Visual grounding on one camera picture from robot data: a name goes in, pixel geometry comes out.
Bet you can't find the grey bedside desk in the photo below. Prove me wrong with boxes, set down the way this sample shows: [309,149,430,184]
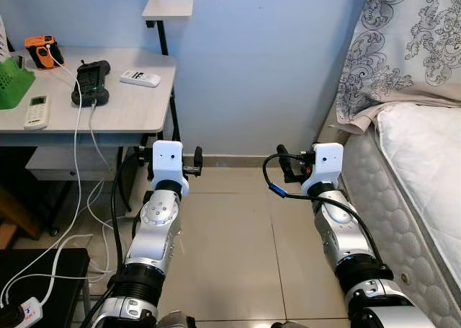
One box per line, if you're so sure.
[0,47,181,235]

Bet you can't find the slim white remote control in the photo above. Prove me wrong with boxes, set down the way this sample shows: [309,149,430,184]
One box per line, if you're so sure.
[120,70,161,88]

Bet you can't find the grey quilted mattress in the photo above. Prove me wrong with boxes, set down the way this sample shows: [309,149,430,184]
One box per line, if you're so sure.
[339,123,461,328]

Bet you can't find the grey desk drawer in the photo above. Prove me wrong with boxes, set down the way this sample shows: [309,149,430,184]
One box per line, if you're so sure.
[26,146,123,181]

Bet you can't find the black metal shelf pole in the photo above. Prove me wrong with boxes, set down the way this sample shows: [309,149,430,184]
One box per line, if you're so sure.
[149,0,181,143]

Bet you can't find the black charging dock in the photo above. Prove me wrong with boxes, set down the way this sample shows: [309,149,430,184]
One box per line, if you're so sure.
[71,60,112,107]

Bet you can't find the small white shelf board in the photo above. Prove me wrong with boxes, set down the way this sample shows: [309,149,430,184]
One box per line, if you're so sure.
[142,0,194,20]

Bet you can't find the black low stool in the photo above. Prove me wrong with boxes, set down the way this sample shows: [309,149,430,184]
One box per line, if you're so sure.
[0,249,91,328]

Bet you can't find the white air conditioner remote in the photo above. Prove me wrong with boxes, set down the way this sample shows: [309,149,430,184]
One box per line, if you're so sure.
[24,95,49,130]

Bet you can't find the grey floral patterned pillow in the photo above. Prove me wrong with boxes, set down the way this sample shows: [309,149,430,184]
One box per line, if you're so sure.
[336,0,461,133]

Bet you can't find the brown wooden furniture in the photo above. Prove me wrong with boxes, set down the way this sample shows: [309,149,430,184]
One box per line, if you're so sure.
[0,187,40,251]

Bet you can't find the orange black charger device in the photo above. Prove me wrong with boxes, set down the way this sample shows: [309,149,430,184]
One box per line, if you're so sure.
[24,35,64,70]

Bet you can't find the green plastic basket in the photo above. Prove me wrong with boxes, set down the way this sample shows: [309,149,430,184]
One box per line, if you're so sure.
[0,56,35,110]

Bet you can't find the white power strip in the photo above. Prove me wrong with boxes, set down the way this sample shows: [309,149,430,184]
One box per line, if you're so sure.
[0,296,42,328]

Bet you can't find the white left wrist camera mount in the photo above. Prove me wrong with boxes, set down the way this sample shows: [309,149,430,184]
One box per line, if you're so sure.
[150,141,190,198]

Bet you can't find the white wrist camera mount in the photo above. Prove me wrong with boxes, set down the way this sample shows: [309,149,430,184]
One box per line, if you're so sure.
[150,141,190,198]
[301,143,345,197]

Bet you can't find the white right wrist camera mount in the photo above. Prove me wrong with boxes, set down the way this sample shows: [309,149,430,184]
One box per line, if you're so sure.
[301,143,345,197]

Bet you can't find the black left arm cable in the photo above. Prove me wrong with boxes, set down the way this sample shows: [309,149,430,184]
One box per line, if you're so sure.
[110,147,153,275]

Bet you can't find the white dock cable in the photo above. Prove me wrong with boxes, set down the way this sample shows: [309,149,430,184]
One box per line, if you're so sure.
[85,103,120,278]

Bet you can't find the long white charger cable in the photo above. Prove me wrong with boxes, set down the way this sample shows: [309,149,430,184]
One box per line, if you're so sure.
[0,43,81,307]

